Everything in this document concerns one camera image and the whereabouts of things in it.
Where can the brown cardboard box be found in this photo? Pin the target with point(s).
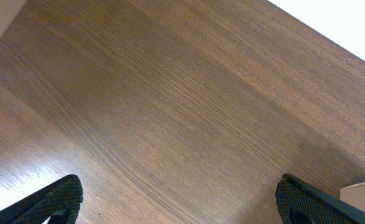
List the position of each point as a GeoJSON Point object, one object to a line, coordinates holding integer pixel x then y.
{"type": "Point", "coordinates": [354, 195]}

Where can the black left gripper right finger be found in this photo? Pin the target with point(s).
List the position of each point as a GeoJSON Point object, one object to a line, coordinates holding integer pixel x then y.
{"type": "Point", "coordinates": [299, 202]}

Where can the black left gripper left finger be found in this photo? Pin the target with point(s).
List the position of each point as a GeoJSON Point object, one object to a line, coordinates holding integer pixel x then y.
{"type": "Point", "coordinates": [58, 202]}

